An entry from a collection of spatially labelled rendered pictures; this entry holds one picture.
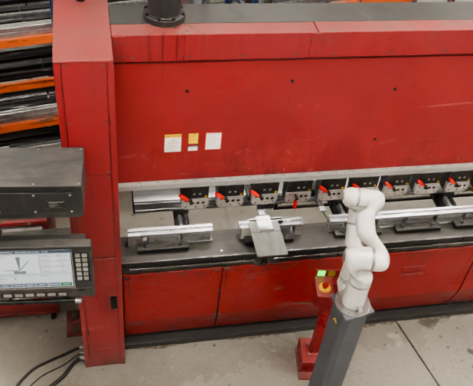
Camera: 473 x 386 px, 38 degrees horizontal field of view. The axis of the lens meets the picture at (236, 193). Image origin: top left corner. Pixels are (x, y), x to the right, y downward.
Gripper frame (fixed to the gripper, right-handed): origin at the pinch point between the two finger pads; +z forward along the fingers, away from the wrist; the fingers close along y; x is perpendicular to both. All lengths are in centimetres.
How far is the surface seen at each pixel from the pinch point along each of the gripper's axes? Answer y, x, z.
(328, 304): 6.2, -7.1, 3.3
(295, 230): -35.0, -26.0, -13.3
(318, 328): 3.7, -6.9, 35.7
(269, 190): -34, -47, -51
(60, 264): 40, -150, -77
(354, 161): -43, -1, -68
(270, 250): -12, -44, -24
